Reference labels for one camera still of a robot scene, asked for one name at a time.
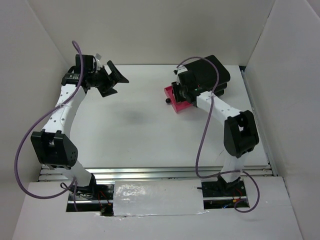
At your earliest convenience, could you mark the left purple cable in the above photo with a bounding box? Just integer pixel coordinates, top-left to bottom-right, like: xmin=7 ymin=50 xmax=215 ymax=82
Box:
xmin=14 ymin=40 xmax=83 ymax=212

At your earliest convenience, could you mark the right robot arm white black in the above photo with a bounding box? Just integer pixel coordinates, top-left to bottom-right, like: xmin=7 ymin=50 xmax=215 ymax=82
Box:
xmin=171 ymin=65 xmax=259 ymax=196

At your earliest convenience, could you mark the aluminium right rail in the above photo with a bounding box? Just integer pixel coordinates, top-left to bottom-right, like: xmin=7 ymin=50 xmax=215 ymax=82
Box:
xmin=240 ymin=68 xmax=279 ymax=177

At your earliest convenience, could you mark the black drawer organizer case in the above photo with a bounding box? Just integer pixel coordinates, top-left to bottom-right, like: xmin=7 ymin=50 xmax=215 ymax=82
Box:
xmin=178 ymin=55 xmax=231 ymax=97

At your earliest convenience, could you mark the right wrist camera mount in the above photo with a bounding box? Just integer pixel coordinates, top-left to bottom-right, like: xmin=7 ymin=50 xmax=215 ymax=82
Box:
xmin=171 ymin=65 xmax=188 ymax=86

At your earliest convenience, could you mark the aluminium rail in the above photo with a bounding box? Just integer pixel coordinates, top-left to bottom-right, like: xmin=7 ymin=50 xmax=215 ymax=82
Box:
xmin=38 ymin=165 xmax=273 ymax=182
xmin=240 ymin=68 xmax=279 ymax=177

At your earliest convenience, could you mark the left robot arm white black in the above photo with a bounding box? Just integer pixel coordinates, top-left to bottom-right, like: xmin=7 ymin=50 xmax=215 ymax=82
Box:
xmin=30 ymin=54 xmax=128 ymax=200

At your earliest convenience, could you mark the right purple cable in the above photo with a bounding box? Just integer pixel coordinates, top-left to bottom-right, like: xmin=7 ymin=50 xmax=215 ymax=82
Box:
xmin=174 ymin=56 xmax=261 ymax=213

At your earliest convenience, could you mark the aluminium front rail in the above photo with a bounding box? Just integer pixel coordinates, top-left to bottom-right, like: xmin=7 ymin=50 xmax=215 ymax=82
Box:
xmin=38 ymin=165 xmax=273 ymax=182

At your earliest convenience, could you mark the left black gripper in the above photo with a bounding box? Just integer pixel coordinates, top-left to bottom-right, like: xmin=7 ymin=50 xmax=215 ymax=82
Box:
xmin=88 ymin=61 xmax=129 ymax=98

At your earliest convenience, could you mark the purple cable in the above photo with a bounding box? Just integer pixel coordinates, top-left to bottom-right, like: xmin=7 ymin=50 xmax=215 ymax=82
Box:
xmin=14 ymin=40 xmax=83 ymax=212
xmin=174 ymin=56 xmax=261 ymax=213

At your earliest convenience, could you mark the white foil-taped board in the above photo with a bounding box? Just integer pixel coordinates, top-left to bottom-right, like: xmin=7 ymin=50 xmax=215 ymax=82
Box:
xmin=113 ymin=179 xmax=205 ymax=217

